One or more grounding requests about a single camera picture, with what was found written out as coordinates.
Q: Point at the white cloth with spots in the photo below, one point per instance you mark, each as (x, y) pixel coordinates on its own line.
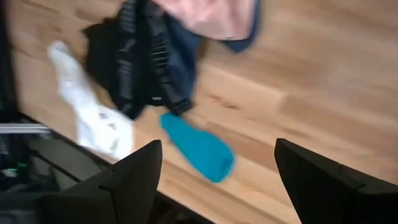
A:
(96, 124)

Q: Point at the teal sock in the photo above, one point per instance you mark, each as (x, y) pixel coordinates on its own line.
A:
(202, 149)

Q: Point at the silver aluminium bar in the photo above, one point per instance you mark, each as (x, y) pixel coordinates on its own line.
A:
(21, 128)

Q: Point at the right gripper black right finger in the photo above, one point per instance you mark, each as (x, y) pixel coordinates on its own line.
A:
(317, 193)

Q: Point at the black Puma underwear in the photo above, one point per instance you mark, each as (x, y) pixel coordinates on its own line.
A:
(136, 62)

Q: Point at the dark navy cloth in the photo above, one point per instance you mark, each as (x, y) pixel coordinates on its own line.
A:
(183, 62)

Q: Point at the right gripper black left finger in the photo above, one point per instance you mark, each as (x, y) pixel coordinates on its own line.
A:
(130, 186)

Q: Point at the light pink cloth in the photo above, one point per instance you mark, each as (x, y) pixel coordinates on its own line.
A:
(211, 18)

